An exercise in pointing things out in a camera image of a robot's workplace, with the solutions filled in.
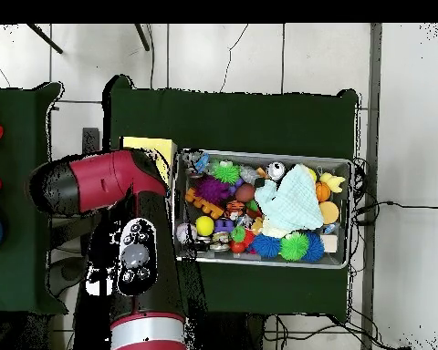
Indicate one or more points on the white baseball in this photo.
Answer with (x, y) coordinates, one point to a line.
(185, 232)

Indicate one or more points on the mint green knitted cloth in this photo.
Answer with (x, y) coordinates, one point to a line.
(292, 198)

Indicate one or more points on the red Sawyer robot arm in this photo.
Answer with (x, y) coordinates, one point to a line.
(102, 179)

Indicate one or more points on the clear shallow bin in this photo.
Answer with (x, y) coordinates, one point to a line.
(334, 257)

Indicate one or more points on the purple spiky ball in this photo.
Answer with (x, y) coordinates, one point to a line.
(213, 189)

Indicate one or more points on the orange plastic grid block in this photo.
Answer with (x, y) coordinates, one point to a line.
(204, 204)

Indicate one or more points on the green spiky ball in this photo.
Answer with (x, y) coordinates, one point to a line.
(225, 173)

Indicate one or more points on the yellow smiley face ball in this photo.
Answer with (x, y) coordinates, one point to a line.
(204, 225)

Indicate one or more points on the crushed plastic water bottle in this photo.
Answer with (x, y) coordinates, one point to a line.
(193, 162)

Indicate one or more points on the large blue spiky ball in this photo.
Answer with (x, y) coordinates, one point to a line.
(266, 246)

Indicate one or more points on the dark green table cloth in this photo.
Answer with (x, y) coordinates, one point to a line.
(248, 117)

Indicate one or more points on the green fuzzy monster toy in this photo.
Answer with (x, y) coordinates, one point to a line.
(294, 246)

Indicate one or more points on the small orange basketball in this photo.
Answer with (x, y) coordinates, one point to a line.
(322, 192)

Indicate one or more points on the pale orange round sponge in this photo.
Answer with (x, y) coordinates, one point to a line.
(328, 212)

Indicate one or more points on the black tripod leg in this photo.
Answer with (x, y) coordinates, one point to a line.
(44, 38)
(142, 36)

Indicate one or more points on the green covered side table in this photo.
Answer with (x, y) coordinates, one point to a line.
(14, 131)

